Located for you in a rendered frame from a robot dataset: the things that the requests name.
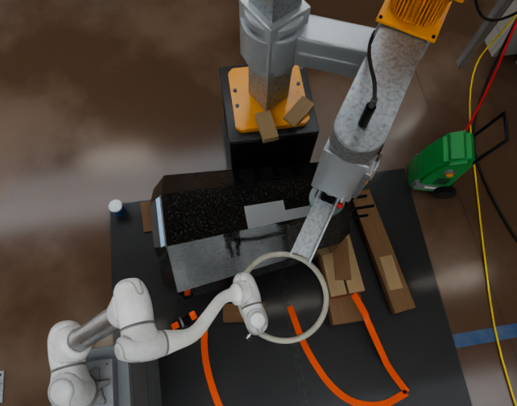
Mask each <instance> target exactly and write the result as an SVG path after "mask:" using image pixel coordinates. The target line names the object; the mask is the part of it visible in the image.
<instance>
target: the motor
mask: <svg viewBox="0 0 517 406"><path fill-rule="evenodd" d="M451 3H452V0H385V2H384V3H383V6H382V8H381V10H380V11H379V13H378V16H377V18H376V20H375V21H376V22H378V23H382V24H384V25H387V26H389V27H393V28H394V29H397V30H400V31H403V32H406V33H408V34H410V35H414V36H416V37H419V38H421V39H424V40H427V41H429V42H431V43H435V42H436V38H437V36H438V34H439V32H440V29H441V27H442V24H443V22H444V20H445V17H446V15H447V13H448V10H449V8H450V5H451Z"/></svg>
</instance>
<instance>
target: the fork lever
mask: <svg viewBox="0 0 517 406"><path fill-rule="evenodd" d="M320 193H321V191H320V190H319V191H318V194H317V195H316V198H315V200H314V202H313V204H312V207H311V209H310V210H309V213H308V216H307V217H306V219H305V222H304V224H303V226H302V228H301V230H300V233H299V235H298V237H297V239H296V242H295V244H294V246H293V248H292V251H291V253H290V256H292V253H295V254H298V255H301V256H303V257H305V258H306V259H308V260H309V261H308V264H309V265H310V263H311V261H312V258H313V256H314V255H315V252H316V249H317V248H318V246H319V243H320V241H321V239H322V237H323V234H324V232H325V230H326V228H327V225H328V224H329V221H330V219H331V217H332V215H333V212H334V210H335V209H336V206H337V203H338V202H339V200H340V199H339V198H338V199H337V200H336V202H335V204H334V205H331V204H329V203H328V202H325V201H322V200H321V199H319V198H318V197H319V195H320Z"/></svg>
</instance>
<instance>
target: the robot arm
mask: <svg viewBox="0 0 517 406"><path fill-rule="evenodd" d="M113 294H114V295H113V297H112V299H111V301H110V303H109V305H108V308H107V309H105V310H104V311H102V312H101V313H99V314H98V315H96V316H95V317H94V318H92V319H91V320H89V321H87V322H86V323H85V324H83V325H82V326H80V325H79V324H78V323H77V322H76V321H72V320H67V321H60V322H58V323H56V324H55V325H54V326H53V327H52V328H51V330H50V333H49V335H48V361H49V366H50V369H51V380H50V384H49V386H48V399H49V401H50V403H51V404H52V405H53V406H97V405H103V404H105V402H106V399H105V397H104V394H103V390H102V388H103V387H105V386H107V385H109V384H110V380H109V379H107V380H102V381H101V378H100V368H99V367H94V368H93V369H91V370H90V371H89V370H88V367H87V365H86V357H87V355H88V353H89V352H90V350H91V348H92V345H94V344H95V343H97V342H99V341H100V340H102V339H103V338H106V337H108V336H109V335H111V334H112V333H114V332H116V331H117V330H119V329H120V334H121V337H120V338H118V339H117V341H116V342H115V347H114V353H115V355H116V357H117V359H118V360H121V361H123V362H126V363H143V362H148V361H151V360H156V359H157V358H161V357H163V356H166V355H168V354H171V353H173V352H175V351H177V350H180V349H182V348H184V347H186V346H189V345H191V344H193V343H194V342H196V341H197V340H198V339H199V338H201V337H202V336H203V334H204V333H205V332H206V330H207V329H208V328H209V327H210V325H211V324H212V322H213V320H214V319H215V317H216V316H217V315H218V313H219V312H220V310H221V308H222V307H223V306H224V304H226V303H228V302H232V303H233V304H234V305H238V306H241V309H242V315H243V318H244V322H245V324H246V328H247V330H248V332H249V333H248V334H247V335H246V336H245V338H246V339H247V340H248V341H250V339H251V338H252V339H253V338H254V335H255V336H257V335H260V334H261V333H263V332H264V331H265V330H266V328H267V326H268V318H267V314H266V312H265V309H264V307H263V303H262V301H261V296H260V292H259V288H258V286H257V284H256V282H255V280H254V278H253V276H252V275H251V274H250V273H248V272H239V273H238V274H237V275H236V276H235V277H234V280H233V284H232V285H231V286H230V288H228V289H226V290H224V291H222V292H220V293H219V294H217V295H216V296H215V297H214V299H213V300H212V301H211V303H210V304H209V305H208V307H207V308H206V309H205V311H204V312H203V313H202V314H201V315H200V316H199V318H198V319H197V320H196V322H195V323H194V324H193V325H192V326H190V327H189V328H187V329H177V330H167V329H162V330H157V328H156V326H155V320H154V311H153V307H152V303H151V297H150V294H149V292H148V290H147V287H146V285H145V284H144V283H143V282H142V281H141V280H140V279H138V278H129V279H124V280H121V281H119V282H118V283H117V284H116V286H115V288H114V292H113Z"/></svg>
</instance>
